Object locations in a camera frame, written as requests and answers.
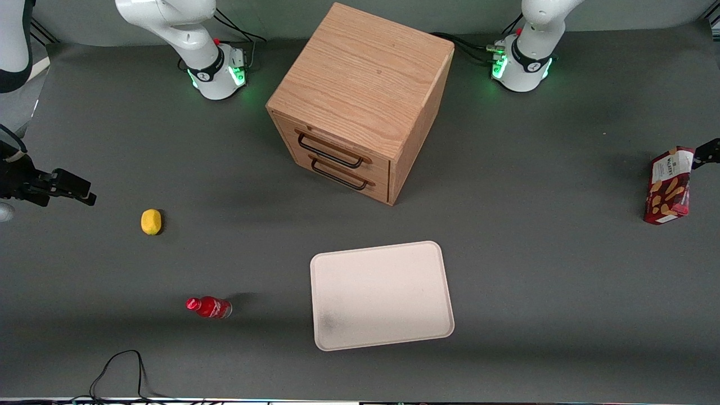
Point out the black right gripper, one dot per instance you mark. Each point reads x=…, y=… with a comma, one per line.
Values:
x=15, y=179

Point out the red cookie box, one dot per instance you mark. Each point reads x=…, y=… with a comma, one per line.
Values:
x=669, y=194

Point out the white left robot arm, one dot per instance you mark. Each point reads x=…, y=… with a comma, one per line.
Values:
x=529, y=62

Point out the white rectangular plastic tray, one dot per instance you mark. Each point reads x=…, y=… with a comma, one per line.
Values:
x=382, y=292

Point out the yellow lemon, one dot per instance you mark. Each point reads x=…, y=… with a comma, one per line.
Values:
x=151, y=221

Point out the red soda bottle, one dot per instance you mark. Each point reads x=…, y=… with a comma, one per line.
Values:
x=211, y=307

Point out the wooden drawer front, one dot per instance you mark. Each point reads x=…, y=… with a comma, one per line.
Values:
x=286, y=130
x=292, y=154

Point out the wooden two-drawer cabinet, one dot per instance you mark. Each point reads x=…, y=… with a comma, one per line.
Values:
x=360, y=73

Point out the black metal frame rail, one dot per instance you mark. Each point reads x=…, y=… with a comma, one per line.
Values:
x=44, y=31
x=714, y=25

